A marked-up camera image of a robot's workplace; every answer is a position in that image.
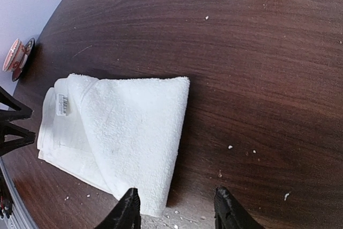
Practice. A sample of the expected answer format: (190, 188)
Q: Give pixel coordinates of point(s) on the cream towel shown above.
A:
(115, 134)

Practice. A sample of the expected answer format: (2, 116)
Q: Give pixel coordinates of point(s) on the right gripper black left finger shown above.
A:
(125, 214)

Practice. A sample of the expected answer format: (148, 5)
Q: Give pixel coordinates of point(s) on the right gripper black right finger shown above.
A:
(230, 214)

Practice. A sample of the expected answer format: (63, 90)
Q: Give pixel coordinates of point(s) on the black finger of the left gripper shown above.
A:
(19, 110)
(14, 137)

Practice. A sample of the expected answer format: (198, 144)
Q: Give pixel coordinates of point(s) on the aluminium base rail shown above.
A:
(14, 214)

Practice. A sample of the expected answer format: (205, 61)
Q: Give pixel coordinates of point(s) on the red white patterned bowl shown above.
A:
(14, 54)

